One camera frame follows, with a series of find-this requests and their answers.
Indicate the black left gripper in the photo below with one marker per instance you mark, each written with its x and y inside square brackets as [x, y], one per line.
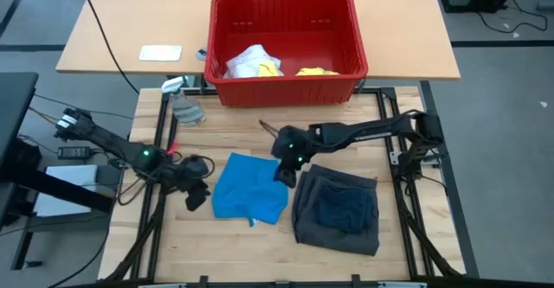
[195, 174]

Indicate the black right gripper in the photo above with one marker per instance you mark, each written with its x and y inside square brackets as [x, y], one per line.
[296, 147]

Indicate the bright blue garment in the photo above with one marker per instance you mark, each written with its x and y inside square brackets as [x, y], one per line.
[249, 188]

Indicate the dark grey cargo shorts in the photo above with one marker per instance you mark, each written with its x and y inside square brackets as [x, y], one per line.
[311, 232]

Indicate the navy blue garment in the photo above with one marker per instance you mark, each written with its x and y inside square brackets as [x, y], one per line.
[346, 210]

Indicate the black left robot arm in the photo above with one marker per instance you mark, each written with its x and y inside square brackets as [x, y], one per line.
[112, 143]

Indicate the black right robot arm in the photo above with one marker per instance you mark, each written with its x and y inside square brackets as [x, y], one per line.
[372, 130]

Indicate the red plastic laundry basket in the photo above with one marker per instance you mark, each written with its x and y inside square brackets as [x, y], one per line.
[285, 91]

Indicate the small red clip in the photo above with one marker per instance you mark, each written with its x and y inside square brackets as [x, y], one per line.
[173, 146]

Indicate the clear spray bottle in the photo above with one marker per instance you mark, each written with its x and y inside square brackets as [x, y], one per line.
[186, 108]

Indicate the white garment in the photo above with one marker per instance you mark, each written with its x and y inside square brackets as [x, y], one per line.
[246, 61]

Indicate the black power adapter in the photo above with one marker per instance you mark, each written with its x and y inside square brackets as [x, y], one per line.
[73, 152]

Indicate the white box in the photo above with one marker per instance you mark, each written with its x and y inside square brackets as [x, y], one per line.
[65, 184]

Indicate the small round grey object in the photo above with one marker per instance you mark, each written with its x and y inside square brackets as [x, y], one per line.
[201, 54]

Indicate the white rectangular pad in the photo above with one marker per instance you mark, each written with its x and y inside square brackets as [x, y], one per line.
[160, 53]

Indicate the light wood desk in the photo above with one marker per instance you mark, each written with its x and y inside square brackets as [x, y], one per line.
[389, 28]

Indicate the black monitor stand desk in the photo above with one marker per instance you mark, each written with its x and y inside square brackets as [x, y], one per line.
[13, 106]

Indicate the black aluminium table frame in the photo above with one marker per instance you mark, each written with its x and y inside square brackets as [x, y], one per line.
[151, 236]

